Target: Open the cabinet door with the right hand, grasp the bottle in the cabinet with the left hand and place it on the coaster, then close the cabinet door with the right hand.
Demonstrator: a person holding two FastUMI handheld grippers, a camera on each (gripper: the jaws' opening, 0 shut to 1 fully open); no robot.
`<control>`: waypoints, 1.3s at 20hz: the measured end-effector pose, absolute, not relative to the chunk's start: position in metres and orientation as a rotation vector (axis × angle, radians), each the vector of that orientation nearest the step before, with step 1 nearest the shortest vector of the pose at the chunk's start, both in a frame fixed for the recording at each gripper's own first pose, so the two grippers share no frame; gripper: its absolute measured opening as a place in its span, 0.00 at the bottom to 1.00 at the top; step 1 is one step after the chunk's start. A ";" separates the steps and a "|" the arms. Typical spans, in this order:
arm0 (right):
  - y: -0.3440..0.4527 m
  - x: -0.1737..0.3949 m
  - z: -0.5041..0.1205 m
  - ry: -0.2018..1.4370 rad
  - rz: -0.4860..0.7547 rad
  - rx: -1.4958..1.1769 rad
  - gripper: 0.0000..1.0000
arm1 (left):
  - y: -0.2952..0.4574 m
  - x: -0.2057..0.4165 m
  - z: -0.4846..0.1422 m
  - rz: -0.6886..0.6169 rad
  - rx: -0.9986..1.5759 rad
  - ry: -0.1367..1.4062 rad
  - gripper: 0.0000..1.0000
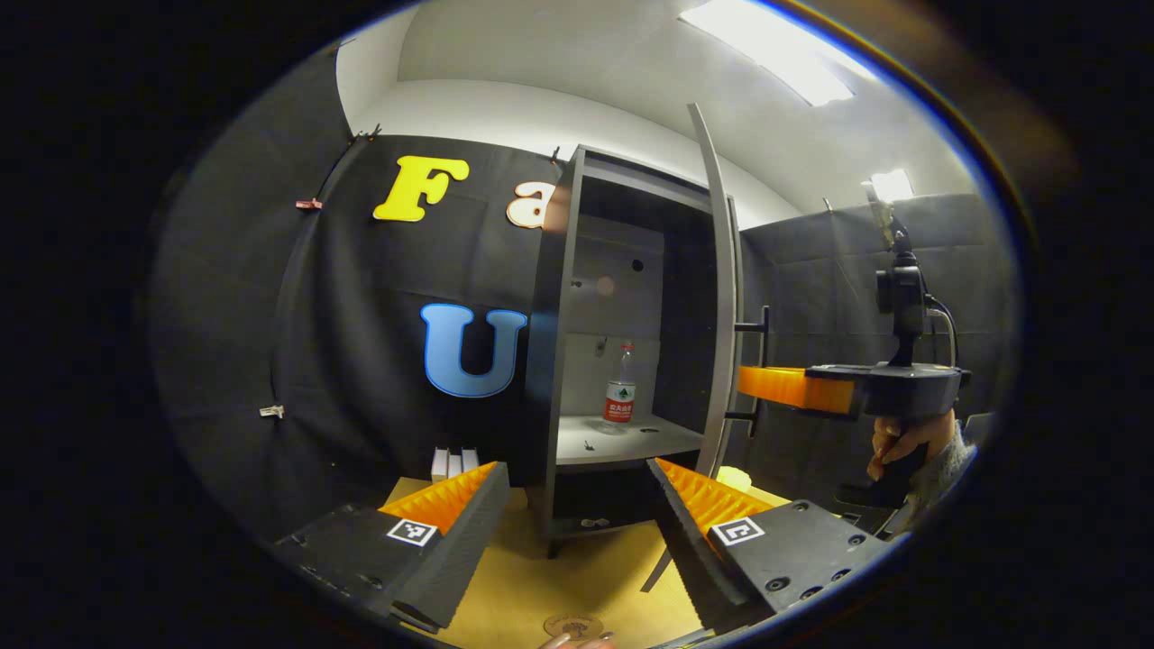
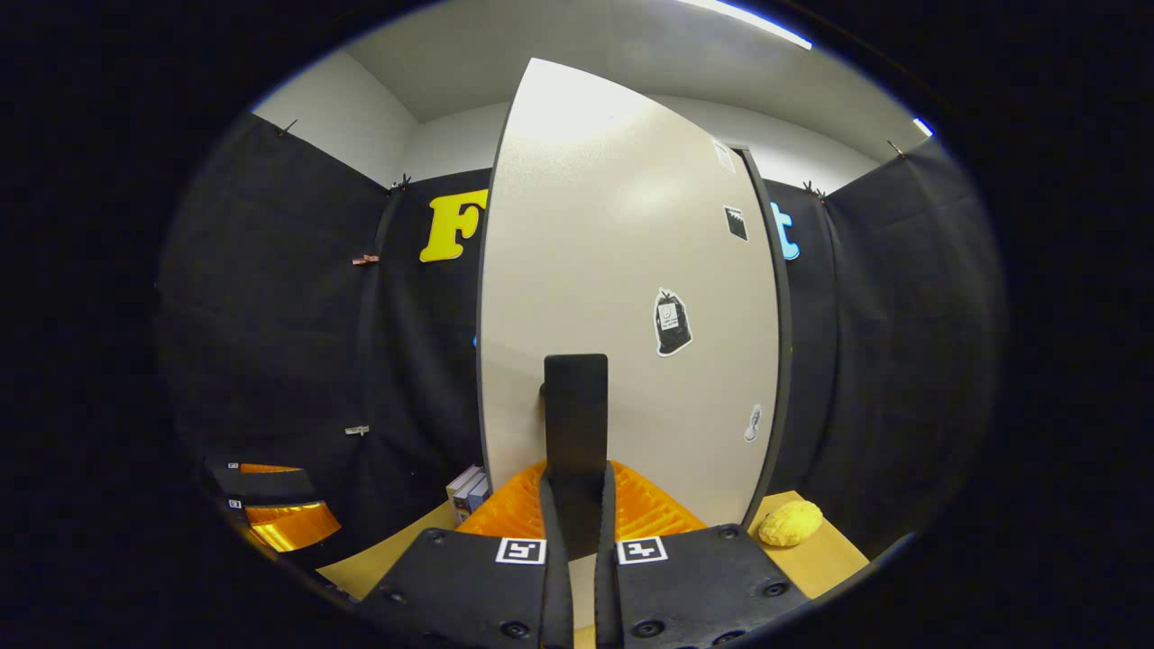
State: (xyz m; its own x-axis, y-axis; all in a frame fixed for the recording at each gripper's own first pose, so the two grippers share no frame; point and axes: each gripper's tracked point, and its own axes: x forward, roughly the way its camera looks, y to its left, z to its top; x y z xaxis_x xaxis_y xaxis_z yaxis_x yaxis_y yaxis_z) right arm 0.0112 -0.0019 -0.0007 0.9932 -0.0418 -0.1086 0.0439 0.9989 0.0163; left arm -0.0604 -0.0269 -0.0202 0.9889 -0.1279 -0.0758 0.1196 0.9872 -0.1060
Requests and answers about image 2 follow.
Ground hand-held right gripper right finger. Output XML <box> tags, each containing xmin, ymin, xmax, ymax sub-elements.
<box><xmin>595</xmin><ymin>462</ymin><xmax>812</xmax><ymax>649</ymax></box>

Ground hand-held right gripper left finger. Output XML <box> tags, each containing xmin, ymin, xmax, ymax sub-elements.
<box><xmin>356</xmin><ymin>462</ymin><xmax>573</xmax><ymax>649</ymax></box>

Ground black door handle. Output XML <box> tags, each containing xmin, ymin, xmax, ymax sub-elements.
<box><xmin>544</xmin><ymin>354</ymin><xmax>609</xmax><ymax>560</ymax></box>

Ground beige cabinet door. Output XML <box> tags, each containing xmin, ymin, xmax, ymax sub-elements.
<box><xmin>476</xmin><ymin>59</ymin><xmax>781</xmax><ymax>632</ymax></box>

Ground cream book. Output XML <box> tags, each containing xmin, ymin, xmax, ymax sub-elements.
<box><xmin>446</xmin><ymin>464</ymin><xmax>479</xmax><ymax>519</ymax></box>

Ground black backdrop cloth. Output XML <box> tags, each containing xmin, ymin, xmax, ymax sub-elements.
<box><xmin>153</xmin><ymin>113</ymin><xmax>1006</xmax><ymax>578</ymax></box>

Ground yellow lumpy object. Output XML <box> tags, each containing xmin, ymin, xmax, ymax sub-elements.
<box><xmin>757</xmin><ymin>500</ymin><xmax>824</xmax><ymax>548</ymax></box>

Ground long ceiling light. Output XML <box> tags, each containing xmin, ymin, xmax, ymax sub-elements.
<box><xmin>676</xmin><ymin>0</ymin><xmax>812</xmax><ymax>50</ymax></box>

